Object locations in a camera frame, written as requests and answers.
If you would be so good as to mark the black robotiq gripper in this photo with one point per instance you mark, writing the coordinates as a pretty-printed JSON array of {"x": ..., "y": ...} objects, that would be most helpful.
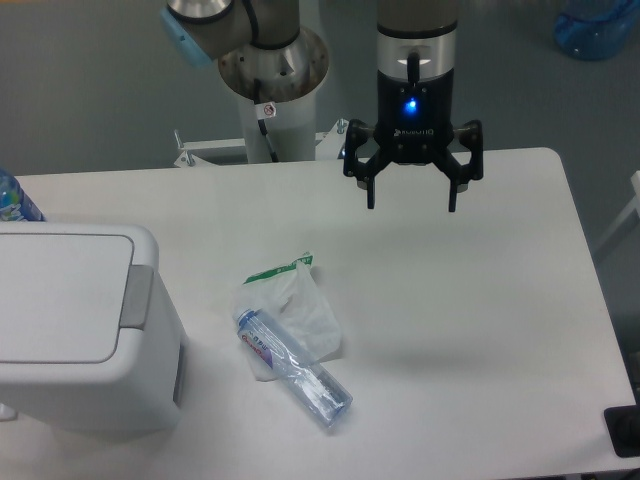
[{"x": 414, "y": 131}]

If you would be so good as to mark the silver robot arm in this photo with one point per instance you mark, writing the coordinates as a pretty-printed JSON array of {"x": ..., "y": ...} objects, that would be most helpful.
[{"x": 274, "y": 65}]

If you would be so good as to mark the grey trash can lid button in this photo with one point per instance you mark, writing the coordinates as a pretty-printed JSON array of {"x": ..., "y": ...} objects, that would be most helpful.
[{"x": 136, "y": 297}]

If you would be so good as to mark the white trash can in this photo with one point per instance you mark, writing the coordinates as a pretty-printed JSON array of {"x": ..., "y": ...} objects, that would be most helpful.
[{"x": 65, "y": 360}]

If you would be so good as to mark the blue water jug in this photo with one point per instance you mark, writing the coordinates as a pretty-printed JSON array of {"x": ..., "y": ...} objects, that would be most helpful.
[{"x": 594, "y": 30}]

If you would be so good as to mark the white plastic bag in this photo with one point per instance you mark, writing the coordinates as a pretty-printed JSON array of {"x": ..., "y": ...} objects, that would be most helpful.
[{"x": 290, "y": 295}]

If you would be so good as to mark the clear plastic water bottle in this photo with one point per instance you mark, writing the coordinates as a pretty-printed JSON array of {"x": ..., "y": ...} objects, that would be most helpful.
[{"x": 283, "y": 357}]

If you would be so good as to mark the black device at edge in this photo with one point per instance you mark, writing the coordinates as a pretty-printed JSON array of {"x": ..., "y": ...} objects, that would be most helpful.
[{"x": 623, "y": 427}]

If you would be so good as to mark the blue labelled bottle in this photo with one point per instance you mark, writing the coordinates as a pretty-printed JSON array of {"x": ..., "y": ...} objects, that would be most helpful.
[{"x": 16, "y": 205}]

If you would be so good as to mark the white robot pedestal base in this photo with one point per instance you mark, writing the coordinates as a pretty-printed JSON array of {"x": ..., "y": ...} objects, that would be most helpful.
[{"x": 271, "y": 132}]

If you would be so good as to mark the white frame at right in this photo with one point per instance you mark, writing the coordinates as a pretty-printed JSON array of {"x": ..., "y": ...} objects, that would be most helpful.
[{"x": 621, "y": 226}]

